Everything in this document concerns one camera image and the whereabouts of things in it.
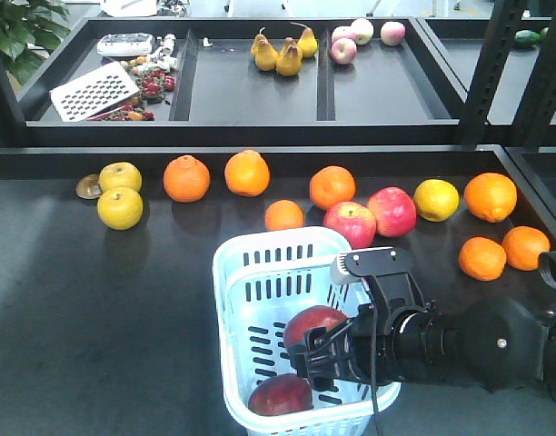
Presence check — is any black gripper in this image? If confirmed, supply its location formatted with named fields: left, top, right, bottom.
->
left=286, top=247, right=446, bottom=391

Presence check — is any red yellow apple front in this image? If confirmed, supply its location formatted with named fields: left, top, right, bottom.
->
left=283, top=305, right=348, bottom=349

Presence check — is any red yellow apple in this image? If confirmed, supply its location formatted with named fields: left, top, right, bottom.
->
left=283, top=305, right=348, bottom=349
left=248, top=373, right=313, bottom=416

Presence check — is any light blue plastic basket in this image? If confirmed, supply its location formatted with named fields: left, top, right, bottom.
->
left=212, top=226, right=401, bottom=435

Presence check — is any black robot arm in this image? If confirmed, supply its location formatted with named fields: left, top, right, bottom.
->
left=283, top=247, right=556, bottom=401

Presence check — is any small orange near apples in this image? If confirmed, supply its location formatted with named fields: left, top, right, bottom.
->
left=264, top=200, right=304, bottom=231

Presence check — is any orange behind red apples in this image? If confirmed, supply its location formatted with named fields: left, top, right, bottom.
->
left=309, top=165, right=356, bottom=211

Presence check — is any brown pear three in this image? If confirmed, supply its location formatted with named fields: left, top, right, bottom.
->
left=279, top=37, right=296, bottom=56

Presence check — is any large red apple left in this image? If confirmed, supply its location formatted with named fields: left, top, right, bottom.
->
left=323, top=201, right=377, bottom=249

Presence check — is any large red apple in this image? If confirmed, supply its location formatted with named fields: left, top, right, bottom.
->
left=323, top=201, right=377, bottom=249
left=367, top=186, right=417, bottom=238

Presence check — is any large red apple right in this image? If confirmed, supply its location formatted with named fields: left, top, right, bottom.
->
left=367, top=186, right=417, bottom=238

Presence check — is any small orange left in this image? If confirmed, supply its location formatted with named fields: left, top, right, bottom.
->
left=459, top=236, right=507, bottom=282

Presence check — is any yellow round citrus fruit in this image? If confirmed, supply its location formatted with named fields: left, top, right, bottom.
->
left=413, top=179, right=460, bottom=223

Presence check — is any orange back row right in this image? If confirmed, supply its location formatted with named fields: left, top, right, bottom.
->
left=224, top=150, right=271, bottom=197

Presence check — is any orange row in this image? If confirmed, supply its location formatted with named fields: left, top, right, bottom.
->
left=224, top=150, right=271, bottom=197
left=163, top=154, right=211, bottom=203

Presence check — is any wooden black produce stand left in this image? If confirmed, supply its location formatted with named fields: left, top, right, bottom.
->
left=0, top=145, right=556, bottom=435

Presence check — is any orange back row left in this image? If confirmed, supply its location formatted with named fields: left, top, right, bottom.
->
left=163, top=154, right=211, bottom=203

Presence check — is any small orange right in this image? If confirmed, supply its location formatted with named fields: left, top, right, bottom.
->
left=501, top=226, right=551, bottom=271

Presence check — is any large orange with nub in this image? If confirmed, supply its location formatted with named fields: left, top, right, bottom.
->
left=464, top=173, right=517, bottom=223

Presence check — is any yellow-green pear-apple front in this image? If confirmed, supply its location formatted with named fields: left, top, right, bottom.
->
left=97, top=187, right=144, bottom=231

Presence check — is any yellow-green pear-apple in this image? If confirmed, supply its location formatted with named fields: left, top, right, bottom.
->
left=99, top=162, right=143, bottom=192
left=97, top=187, right=144, bottom=231

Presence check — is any yellow-green pear-apple back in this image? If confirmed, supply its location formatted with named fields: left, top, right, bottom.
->
left=99, top=162, right=143, bottom=192

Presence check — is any black upper display tray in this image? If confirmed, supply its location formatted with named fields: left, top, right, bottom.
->
left=19, top=17, right=488, bottom=148

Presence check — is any brown mushroom slice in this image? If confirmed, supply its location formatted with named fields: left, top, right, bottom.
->
left=75, top=173, right=103, bottom=200

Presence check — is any brown pear two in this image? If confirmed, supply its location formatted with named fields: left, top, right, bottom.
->
left=275, top=44, right=303, bottom=77

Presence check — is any brown pear one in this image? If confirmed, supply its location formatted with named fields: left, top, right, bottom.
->
left=250, top=27, right=278, bottom=72

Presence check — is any pink apple upper tray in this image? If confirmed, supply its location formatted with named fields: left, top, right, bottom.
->
left=330, top=38, right=357, bottom=65

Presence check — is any brown pear four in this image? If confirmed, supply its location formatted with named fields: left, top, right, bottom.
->
left=292, top=22, right=319, bottom=59

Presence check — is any pale pink apple upper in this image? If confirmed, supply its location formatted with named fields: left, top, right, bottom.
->
left=351, top=18, right=374, bottom=45

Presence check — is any white perforated grater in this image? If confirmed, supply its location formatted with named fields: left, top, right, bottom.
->
left=50, top=62, right=139, bottom=122

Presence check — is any green avocado one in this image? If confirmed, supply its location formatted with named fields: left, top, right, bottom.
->
left=513, top=29, right=541, bottom=48

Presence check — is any potted green plant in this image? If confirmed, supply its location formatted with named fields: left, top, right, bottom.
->
left=0, top=0, right=70, bottom=85

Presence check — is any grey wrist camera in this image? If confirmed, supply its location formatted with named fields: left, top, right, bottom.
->
left=330, top=252, right=362, bottom=285

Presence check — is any pink apple behind post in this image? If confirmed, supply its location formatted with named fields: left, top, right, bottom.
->
left=380, top=21, right=406, bottom=46

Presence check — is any black shelf upright post right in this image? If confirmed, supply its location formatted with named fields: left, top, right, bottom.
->
left=509, top=7, right=556, bottom=147

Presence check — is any black shelf upright post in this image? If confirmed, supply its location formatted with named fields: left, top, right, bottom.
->
left=509, top=7, right=556, bottom=147
left=457, top=0, right=527, bottom=148

